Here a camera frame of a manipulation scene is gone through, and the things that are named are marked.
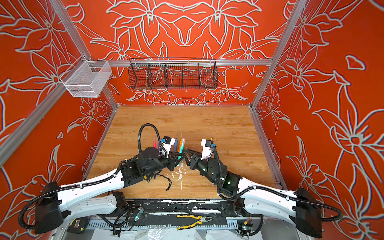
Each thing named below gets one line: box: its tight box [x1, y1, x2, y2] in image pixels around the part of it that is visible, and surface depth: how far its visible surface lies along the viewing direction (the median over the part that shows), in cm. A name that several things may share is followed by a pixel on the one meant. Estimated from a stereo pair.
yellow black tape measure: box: [66, 215, 91, 234], surface depth 68 cm
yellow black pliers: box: [176, 214, 213, 231], surface depth 71 cm
